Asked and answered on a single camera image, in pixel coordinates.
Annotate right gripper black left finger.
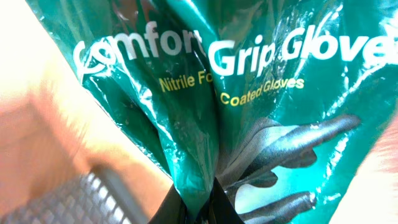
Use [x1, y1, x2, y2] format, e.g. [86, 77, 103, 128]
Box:
[148, 185, 187, 224]

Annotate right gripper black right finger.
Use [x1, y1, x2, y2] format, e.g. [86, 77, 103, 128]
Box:
[198, 179, 244, 224]

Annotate grey plastic shopping basket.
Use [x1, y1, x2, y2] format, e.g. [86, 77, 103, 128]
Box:
[1, 167, 149, 224]

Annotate green 3M wipes pouch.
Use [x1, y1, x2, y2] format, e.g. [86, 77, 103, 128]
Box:
[28, 0, 397, 223]

